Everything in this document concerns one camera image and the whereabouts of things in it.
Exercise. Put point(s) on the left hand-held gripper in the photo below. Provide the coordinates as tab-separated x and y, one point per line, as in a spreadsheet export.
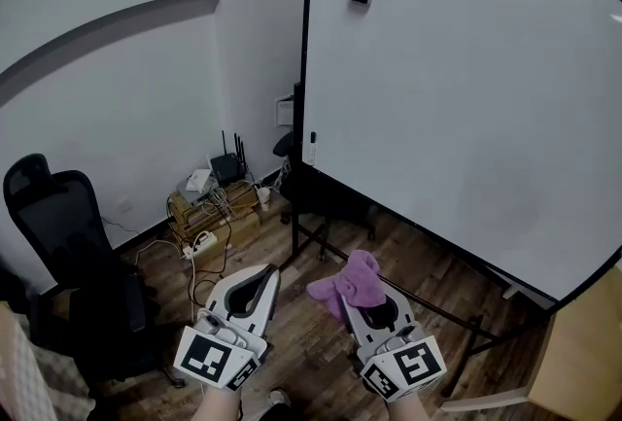
204	356

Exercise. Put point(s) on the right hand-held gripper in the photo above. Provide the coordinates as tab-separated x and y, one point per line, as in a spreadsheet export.
413	361

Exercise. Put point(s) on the purple cloth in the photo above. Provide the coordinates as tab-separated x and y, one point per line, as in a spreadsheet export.
357	283

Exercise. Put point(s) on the large whiteboard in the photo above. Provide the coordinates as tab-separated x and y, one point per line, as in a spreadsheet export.
461	117

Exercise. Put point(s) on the person's left forearm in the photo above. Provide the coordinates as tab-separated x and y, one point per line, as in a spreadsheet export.
216	407

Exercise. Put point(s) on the person's right forearm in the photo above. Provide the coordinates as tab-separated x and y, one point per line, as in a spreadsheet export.
407	411

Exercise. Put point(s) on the white power strip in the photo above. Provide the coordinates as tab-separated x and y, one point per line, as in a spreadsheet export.
200	244

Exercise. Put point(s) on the person's left shoe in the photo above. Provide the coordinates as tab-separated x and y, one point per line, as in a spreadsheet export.
279	397

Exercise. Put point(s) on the white paper cup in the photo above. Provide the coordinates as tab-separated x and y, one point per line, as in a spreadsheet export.
263	199

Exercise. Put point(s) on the white network device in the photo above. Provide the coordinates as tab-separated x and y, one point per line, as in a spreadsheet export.
199	180

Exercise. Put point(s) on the black router with antennas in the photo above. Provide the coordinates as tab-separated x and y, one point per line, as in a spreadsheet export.
227	168

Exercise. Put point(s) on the white marker pen black cap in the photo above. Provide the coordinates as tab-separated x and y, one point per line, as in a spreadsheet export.
311	151

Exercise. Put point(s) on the black office chair with headrest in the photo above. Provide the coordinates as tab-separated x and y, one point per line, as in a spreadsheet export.
58	224

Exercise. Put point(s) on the light wooden table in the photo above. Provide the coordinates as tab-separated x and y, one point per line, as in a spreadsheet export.
583	361

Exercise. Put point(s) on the checkered fabric cover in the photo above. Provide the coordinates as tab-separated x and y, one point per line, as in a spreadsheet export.
24	375

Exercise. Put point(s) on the grey network switch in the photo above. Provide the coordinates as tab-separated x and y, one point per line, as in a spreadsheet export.
187	196

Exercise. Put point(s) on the white wall socket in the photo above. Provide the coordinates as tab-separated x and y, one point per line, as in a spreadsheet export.
125	204

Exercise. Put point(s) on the white wall cabinet box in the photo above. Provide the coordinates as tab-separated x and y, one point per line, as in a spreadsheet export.
285	112

